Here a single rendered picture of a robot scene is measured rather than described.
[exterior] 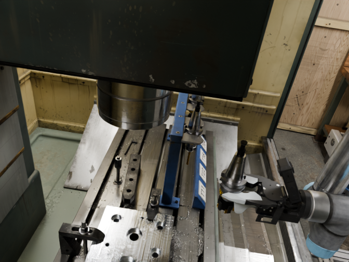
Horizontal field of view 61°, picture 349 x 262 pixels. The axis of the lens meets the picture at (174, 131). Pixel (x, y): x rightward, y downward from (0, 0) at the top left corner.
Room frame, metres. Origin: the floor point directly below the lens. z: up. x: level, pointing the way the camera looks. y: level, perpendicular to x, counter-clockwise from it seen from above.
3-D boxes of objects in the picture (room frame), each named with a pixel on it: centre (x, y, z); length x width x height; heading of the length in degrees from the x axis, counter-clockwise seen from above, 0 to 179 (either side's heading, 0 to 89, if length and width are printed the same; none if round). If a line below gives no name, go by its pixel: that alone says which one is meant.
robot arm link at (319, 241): (0.56, -0.44, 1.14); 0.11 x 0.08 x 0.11; 172
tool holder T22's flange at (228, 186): (0.55, -0.16, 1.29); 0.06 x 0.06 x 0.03
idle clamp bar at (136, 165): (0.87, 0.14, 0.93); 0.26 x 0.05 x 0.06; 4
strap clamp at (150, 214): (0.70, 0.03, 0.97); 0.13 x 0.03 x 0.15; 179
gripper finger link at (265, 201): (0.52, -0.23, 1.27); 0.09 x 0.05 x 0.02; 102
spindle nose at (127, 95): (0.56, 0.09, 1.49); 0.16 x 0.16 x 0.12
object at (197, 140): (0.81, -0.06, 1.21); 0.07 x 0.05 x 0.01; 89
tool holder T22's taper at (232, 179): (0.55, -0.16, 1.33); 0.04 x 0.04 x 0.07
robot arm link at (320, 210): (0.54, -0.37, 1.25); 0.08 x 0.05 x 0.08; 179
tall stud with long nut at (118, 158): (0.89, 0.20, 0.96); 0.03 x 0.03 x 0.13
